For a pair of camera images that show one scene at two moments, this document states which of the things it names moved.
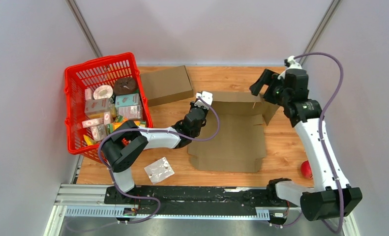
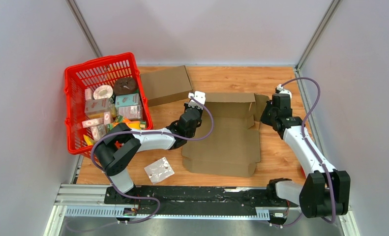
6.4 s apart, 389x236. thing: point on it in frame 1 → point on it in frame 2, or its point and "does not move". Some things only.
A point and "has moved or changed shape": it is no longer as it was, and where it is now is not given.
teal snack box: x=127 y=100 does not move
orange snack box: x=115 y=126 does not move
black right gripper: x=267 y=77 → x=263 y=118
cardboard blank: x=239 y=145 has moved or changed shape
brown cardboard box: x=166 y=85 does not move
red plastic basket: x=78 y=78 does not move
